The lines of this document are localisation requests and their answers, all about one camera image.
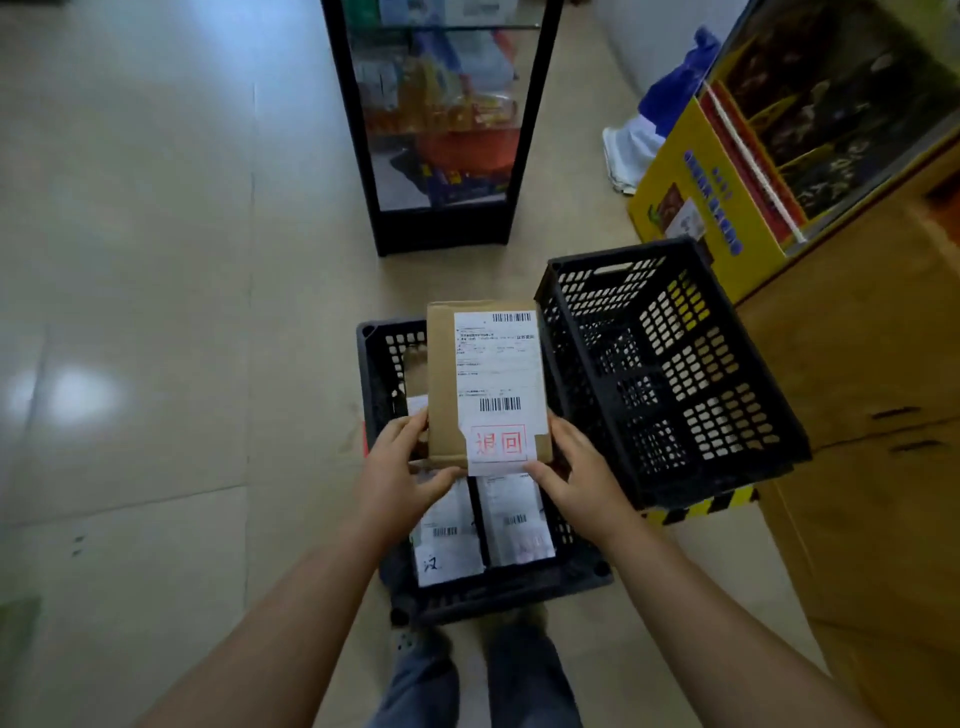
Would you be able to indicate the person's right hand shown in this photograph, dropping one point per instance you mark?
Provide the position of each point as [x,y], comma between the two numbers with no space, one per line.
[592,495]

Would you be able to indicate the person's left hand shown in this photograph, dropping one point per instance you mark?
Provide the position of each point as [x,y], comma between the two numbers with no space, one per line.
[394,487]

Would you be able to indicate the red stamped white sticker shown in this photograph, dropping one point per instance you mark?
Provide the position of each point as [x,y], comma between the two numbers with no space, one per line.
[502,444]

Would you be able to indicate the brown taped cardboard parcel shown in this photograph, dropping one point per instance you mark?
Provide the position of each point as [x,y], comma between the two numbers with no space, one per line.
[415,375]

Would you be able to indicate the small plain cardboard box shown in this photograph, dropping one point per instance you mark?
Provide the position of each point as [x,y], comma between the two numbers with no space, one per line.
[441,375]

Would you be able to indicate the black crate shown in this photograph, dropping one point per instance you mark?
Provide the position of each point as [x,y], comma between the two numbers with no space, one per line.
[487,592]
[675,360]

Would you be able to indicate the person's right forearm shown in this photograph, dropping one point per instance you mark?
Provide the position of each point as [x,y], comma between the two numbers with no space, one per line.
[727,637]

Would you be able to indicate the person's left forearm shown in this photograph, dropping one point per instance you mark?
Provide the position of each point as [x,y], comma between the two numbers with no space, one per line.
[277,637]

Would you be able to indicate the person's right leg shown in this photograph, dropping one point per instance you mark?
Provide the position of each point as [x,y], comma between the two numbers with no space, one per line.
[532,682]

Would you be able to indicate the person's leg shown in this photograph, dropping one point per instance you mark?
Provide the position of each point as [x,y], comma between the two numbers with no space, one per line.
[420,697]
[532,682]

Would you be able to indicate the person's left leg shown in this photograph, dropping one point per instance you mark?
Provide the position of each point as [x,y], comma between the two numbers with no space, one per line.
[420,697]

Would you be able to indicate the yellow cardboard display stand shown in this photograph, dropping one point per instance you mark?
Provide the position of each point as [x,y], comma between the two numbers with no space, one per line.
[705,195]

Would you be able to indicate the grey perforated shoe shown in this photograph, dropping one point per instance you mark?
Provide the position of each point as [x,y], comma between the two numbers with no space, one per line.
[416,645]

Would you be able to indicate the black glass display cabinet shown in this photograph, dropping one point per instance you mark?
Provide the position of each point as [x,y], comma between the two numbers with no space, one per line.
[442,225]

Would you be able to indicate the wooden cupboard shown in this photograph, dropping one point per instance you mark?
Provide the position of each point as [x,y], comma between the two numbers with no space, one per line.
[862,360]

